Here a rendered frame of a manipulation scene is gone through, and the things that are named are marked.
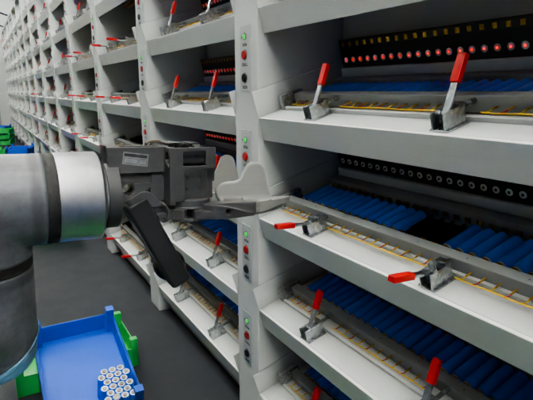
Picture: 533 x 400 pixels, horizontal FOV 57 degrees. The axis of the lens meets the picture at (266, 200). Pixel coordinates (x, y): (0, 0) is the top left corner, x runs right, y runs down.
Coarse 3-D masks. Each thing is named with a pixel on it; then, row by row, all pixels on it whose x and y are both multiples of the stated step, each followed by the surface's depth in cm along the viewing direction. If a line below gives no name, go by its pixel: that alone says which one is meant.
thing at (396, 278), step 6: (432, 264) 61; (426, 270) 62; (432, 270) 61; (390, 276) 58; (396, 276) 58; (402, 276) 58; (408, 276) 59; (414, 276) 59; (420, 276) 60; (396, 282) 58; (402, 282) 59
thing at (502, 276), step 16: (288, 208) 95; (304, 208) 92; (320, 208) 88; (336, 224) 83; (352, 224) 80; (368, 224) 77; (384, 240) 74; (400, 240) 71; (416, 240) 69; (400, 256) 69; (416, 256) 67; (432, 256) 66; (448, 256) 63; (464, 256) 62; (464, 272) 62; (480, 272) 60; (496, 272) 57; (512, 272) 57; (480, 288) 58; (496, 288) 57; (512, 288) 56; (528, 288) 54
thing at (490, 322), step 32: (288, 192) 98; (448, 192) 78; (320, 256) 81; (352, 256) 74; (384, 256) 72; (384, 288) 69; (416, 288) 63; (448, 288) 61; (448, 320) 59; (480, 320) 55; (512, 320) 53; (512, 352) 52
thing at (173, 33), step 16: (208, 0) 147; (224, 0) 138; (176, 16) 151; (192, 16) 154; (208, 16) 112; (224, 16) 111; (144, 32) 147; (160, 32) 149; (176, 32) 125; (192, 32) 117; (208, 32) 110; (224, 32) 103; (160, 48) 140; (176, 48) 130
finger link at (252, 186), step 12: (252, 168) 55; (240, 180) 55; (252, 180) 56; (264, 180) 56; (216, 192) 55; (228, 192) 55; (240, 192) 55; (252, 192) 56; (264, 192) 56; (264, 204) 56; (276, 204) 57
